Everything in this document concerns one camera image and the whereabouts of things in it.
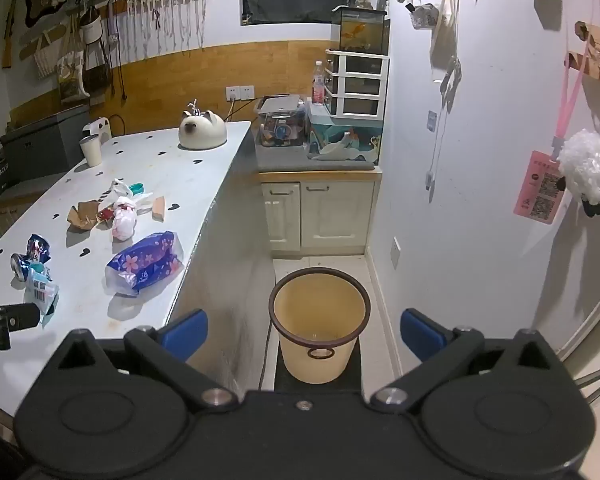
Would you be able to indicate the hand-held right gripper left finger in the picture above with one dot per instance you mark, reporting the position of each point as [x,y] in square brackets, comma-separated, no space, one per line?
[186,334]

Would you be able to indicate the small mesh pouch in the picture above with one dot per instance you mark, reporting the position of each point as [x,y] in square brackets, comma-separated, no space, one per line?
[424,17]

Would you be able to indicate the white drawer unit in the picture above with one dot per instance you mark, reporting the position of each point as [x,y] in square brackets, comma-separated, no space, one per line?
[357,82]

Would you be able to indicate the brown cardboard box piece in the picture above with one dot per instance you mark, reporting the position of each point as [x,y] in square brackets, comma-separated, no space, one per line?
[84,214]

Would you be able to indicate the white bucket bag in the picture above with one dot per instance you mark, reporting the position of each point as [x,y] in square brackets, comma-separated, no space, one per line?
[92,27]

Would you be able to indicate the printed tote bag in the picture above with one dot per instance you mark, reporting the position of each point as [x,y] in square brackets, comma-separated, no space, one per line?
[71,75]

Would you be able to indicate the purple floral tissue pack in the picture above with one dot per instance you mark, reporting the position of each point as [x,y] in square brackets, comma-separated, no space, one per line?
[147,260]

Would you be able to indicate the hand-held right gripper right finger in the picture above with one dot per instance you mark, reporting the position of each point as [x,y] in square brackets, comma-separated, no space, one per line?
[420,334]

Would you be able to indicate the white printed plastic wrapper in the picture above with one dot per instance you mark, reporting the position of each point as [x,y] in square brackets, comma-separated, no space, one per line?
[117,191]

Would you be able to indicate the small white device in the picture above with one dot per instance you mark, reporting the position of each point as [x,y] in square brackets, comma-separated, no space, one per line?
[97,129]

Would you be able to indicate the light blue barcode packet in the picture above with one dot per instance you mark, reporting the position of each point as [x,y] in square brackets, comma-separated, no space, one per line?
[42,295]

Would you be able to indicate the knotted white plastic bag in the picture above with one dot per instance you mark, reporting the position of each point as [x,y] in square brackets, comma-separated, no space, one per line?
[124,222]

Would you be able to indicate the cream cabinet with wooden edge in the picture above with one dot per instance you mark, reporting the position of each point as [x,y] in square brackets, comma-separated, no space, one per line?
[330,215]

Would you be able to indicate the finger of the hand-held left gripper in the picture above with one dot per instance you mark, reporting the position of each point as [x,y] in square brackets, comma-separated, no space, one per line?
[24,316]

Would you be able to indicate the glass fish tank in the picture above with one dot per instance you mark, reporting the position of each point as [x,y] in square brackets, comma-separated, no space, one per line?
[360,30]

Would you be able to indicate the teal box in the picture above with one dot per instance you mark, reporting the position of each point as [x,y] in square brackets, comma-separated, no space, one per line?
[330,132]

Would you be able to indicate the white wall switch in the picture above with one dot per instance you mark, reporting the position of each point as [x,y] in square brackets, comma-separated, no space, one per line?
[396,252]

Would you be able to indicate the small red wrapper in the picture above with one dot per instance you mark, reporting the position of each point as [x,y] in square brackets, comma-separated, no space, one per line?
[106,214]

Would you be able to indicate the clear plastic lidded container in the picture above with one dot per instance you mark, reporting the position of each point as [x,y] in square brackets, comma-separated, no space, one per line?
[280,120]

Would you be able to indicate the white table with silver side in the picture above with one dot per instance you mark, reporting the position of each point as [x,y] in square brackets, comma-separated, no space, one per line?
[180,175]

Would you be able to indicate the white macrame hanging shelf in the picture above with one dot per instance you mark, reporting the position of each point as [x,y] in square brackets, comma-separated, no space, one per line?
[170,15]

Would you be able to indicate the grey storage box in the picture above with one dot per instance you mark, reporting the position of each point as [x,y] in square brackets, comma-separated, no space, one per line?
[45,142]

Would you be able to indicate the pink drink bottle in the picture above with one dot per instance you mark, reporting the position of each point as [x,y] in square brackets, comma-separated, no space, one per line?
[319,85]

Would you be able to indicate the teal plastic lid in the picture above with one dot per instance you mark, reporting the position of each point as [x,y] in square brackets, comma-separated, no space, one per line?
[137,189]

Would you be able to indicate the white cat-shaped ceramic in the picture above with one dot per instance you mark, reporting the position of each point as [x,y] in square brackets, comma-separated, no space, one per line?
[202,132]

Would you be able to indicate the brown wall hanging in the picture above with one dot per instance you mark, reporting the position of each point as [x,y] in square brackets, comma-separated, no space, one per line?
[11,25]

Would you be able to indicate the white wall socket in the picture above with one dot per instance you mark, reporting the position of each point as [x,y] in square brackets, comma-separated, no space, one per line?
[240,93]

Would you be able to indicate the beige bin with brown rim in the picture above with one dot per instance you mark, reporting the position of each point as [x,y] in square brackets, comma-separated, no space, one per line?
[320,310]

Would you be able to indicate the white cup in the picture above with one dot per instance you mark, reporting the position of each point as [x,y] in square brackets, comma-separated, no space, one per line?
[91,152]

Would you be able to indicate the mesh tote bag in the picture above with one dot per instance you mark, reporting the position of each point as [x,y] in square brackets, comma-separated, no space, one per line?
[45,60]

